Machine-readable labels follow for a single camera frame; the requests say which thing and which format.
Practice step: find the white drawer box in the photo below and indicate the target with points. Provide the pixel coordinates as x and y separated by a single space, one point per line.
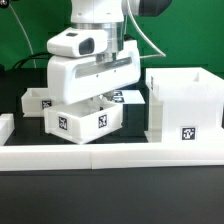
84 121
34 101

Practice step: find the white fiducial marker sheet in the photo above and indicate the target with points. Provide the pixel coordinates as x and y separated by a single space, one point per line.
128 97

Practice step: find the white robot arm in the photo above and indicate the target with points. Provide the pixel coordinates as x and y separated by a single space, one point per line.
108 15

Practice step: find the white U-shaped fence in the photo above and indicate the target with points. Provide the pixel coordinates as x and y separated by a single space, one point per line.
104 156

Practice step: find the white front drawer box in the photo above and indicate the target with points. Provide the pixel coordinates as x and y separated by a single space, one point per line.
84 121

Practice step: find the white rear drawer box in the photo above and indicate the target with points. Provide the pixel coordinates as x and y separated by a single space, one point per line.
34 101

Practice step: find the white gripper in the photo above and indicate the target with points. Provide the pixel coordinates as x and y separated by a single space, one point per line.
72 80

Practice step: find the white drawer cabinet frame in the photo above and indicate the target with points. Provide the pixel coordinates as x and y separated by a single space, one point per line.
185 105

